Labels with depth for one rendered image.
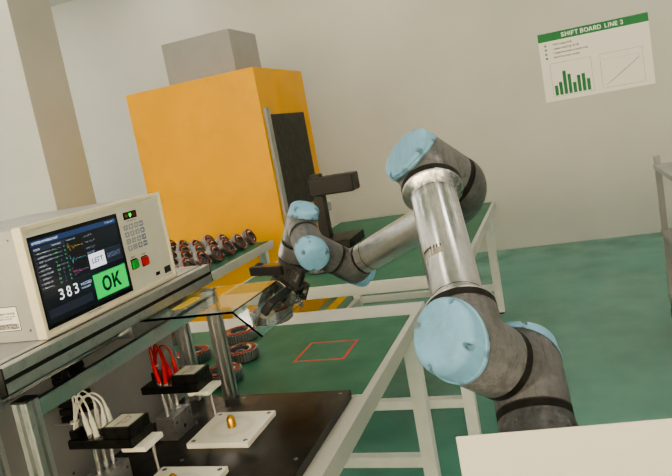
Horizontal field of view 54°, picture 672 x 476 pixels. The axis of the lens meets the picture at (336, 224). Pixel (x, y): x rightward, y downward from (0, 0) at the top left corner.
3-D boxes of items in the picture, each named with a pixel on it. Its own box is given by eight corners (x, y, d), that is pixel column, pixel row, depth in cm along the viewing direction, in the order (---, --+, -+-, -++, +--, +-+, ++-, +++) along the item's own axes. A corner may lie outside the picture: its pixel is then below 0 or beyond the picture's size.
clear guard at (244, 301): (304, 301, 154) (299, 277, 154) (263, 337, 132) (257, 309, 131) (184, 313, 165) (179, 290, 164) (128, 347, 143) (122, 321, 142)
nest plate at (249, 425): (276, 415, 151) (275, 409, 151) (248, 447, 137) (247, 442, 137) (219, 417, 156) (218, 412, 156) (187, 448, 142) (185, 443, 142)
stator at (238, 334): (222, 347, 218) (219, 337, 218) (228, 337, 229) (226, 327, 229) (254, 342, 217) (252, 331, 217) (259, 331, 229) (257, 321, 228)
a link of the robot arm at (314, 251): (349, 258, 153) (337, 234, 162) (310, 239, 147) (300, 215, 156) (329, 283, 155) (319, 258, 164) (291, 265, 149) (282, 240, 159)
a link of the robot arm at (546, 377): (590, 410, 101) (571, 334, 110) (535, 385, 95) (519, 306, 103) (527, 434, 108) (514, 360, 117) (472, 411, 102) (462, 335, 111)
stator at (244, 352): (227, 369, 195) (225, 357, 195) (220, 359, 206) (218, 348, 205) (263, 358, 199) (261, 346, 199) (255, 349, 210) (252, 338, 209)
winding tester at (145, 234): (177, 276, 156) (159, 191, 154) (47, 340, 116) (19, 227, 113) (47, 291, 169) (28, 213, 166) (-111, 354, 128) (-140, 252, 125)
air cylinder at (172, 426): (195, 424, 154) (190, 402, 153) (178, 440, 147) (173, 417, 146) (176, 425, 156) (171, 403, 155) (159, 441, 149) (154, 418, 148)
